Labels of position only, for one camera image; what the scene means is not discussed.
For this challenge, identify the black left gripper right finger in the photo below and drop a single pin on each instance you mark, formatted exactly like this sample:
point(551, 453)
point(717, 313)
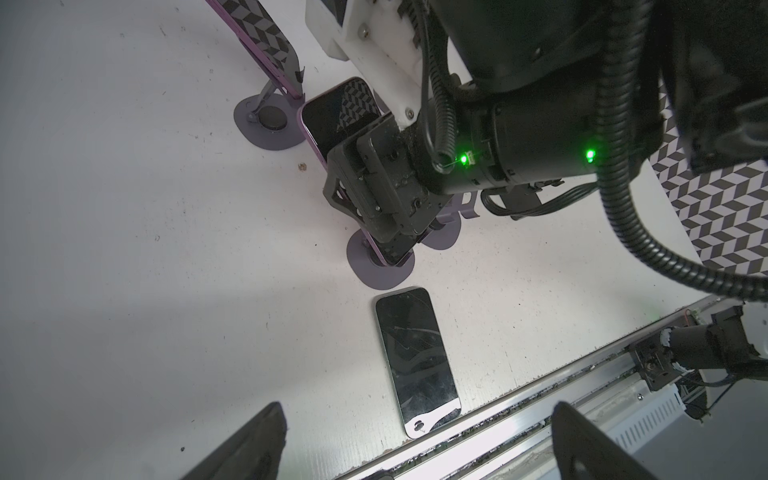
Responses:
point(583, 451)

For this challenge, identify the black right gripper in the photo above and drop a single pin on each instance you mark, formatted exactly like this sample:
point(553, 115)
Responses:
point(371, 178)

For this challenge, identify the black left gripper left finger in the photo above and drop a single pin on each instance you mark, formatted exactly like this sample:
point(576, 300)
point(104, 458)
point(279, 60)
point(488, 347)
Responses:
point(252, 452)

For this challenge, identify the purple phone stand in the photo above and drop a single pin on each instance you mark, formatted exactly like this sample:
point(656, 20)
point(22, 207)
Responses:
point(333, 123)

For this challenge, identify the black phone stand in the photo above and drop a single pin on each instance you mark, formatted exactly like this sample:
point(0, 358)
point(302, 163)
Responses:
point(417, 360)

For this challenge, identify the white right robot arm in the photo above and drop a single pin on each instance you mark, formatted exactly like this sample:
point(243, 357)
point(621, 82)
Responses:
point(491, 95)

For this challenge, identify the grey stand front right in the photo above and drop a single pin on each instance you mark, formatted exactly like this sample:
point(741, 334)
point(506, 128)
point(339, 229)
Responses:
point(444, 230)

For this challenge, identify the grey stand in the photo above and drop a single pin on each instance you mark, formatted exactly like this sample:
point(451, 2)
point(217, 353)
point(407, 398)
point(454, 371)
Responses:
point(444, 230)
point(269, 120)
point(370, 270)

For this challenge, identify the grey stand front left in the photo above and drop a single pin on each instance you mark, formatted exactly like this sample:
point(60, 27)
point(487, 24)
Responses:
point(370, 270)

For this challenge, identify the grey stand far left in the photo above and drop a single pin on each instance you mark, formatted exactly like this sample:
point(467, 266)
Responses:
point(269, 120)

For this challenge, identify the phone reflecting pattern far left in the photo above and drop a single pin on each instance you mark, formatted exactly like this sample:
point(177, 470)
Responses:
point(264, 40)

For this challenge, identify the white ventilation grille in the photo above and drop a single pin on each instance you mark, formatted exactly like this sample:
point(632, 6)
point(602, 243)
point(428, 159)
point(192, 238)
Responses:
point(638, 416)

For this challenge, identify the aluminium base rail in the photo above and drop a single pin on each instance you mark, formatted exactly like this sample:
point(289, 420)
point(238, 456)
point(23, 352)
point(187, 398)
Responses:
point(510, 438)

